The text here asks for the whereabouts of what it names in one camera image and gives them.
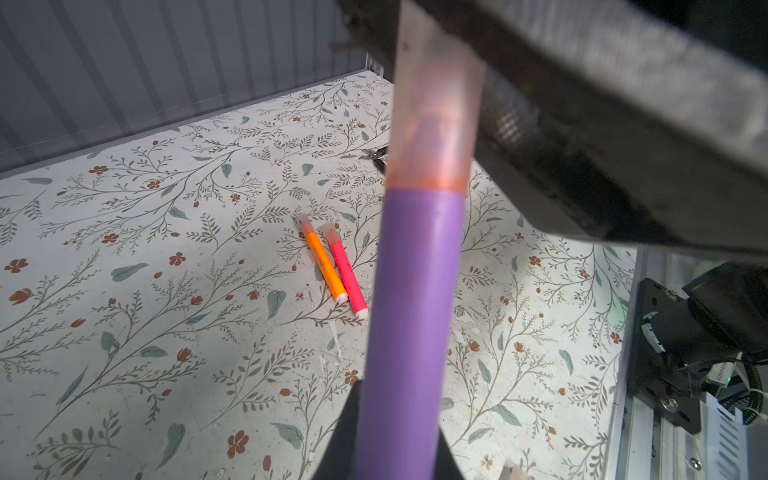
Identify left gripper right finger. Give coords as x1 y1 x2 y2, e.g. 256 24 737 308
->
433 431 464 480

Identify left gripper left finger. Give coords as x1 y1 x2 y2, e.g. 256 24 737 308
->
312 381 362 480

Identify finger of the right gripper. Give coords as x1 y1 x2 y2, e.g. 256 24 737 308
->
335 0 768 265

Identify translucent pen cap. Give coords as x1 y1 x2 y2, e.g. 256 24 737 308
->
498 465 531 480
385 1 485 195

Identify purple marker pen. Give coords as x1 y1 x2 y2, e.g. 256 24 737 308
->
353 189 465 479

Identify pink marker pen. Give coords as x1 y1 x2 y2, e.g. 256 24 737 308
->
321 222 369 320

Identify orange marker pen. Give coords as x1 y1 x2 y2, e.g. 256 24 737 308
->
296 214 348 305

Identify small black pliers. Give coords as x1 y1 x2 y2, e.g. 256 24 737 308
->
361 145 388 175

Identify aluminium front rail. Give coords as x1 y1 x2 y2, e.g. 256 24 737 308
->
602 251 768 480

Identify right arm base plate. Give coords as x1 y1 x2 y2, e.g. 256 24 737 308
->
627 279 715 434

